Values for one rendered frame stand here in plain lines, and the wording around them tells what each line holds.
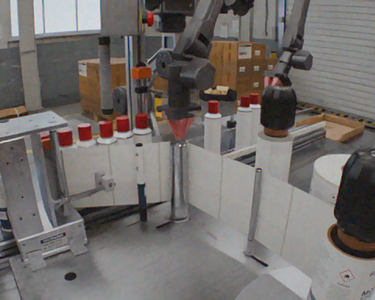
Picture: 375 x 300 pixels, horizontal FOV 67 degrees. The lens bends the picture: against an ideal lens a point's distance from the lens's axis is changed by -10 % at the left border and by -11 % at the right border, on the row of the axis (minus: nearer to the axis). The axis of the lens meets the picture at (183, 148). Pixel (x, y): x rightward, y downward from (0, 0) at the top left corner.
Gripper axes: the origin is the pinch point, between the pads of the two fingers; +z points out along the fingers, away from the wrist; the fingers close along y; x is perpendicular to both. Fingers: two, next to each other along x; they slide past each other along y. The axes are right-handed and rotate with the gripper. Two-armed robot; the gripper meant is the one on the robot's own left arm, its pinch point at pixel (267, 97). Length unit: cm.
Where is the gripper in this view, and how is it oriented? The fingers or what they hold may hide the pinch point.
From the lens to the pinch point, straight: 117.1
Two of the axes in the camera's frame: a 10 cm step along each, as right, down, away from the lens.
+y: 6.3, 2.7, -7.2
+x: 5.9, 4.4, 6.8
